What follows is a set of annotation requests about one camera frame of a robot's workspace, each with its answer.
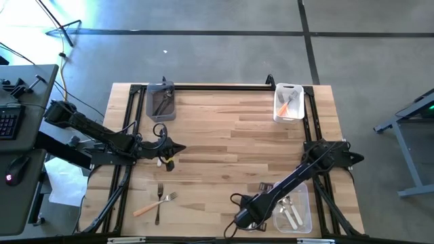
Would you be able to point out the grey desk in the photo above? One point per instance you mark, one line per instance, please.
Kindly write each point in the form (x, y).
(32, 118)

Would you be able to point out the white plastic bin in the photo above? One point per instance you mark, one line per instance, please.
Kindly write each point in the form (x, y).
(298, 113)

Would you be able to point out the grey plastic bin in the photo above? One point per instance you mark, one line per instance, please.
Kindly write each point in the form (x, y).
(151, 101)

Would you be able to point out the black angled support bar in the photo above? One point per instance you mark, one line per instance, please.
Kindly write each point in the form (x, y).
(57, 150)

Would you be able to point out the black computer mouse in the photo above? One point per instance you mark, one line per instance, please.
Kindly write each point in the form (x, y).
(17, 169)

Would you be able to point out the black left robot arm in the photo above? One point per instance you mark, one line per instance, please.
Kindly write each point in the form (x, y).
(101, 135)

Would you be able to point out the black computer keyboard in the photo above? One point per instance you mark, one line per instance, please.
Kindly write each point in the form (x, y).
(10, 122)

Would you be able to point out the black frame clamp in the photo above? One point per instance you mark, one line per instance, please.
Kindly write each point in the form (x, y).
(164, 79)
(270, 83)

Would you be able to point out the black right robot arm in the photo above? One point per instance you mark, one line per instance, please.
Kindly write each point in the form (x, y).
(305, 169)

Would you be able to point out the grey metal cart frame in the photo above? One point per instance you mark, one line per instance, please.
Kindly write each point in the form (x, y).
(408, 156)

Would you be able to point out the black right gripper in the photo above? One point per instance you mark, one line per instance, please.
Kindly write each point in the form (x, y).
(252, 211)

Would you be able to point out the white paper sheet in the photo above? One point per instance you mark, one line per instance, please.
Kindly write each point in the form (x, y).
(64, 186)

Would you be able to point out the silver metal bracket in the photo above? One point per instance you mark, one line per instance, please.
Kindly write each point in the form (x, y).
(315, 241)
(125, 240)

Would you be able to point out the clear plastic container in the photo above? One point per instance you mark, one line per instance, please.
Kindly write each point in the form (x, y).
(305, 227)

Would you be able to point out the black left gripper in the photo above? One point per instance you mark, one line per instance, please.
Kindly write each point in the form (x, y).
(154, 149)

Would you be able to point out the black tripod stand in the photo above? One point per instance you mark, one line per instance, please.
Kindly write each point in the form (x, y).
(55, 23)

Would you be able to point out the black metal table frame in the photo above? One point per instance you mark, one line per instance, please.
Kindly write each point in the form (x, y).
(237, 87)

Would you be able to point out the black desk clamp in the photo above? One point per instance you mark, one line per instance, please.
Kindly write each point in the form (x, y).
(17, 89)

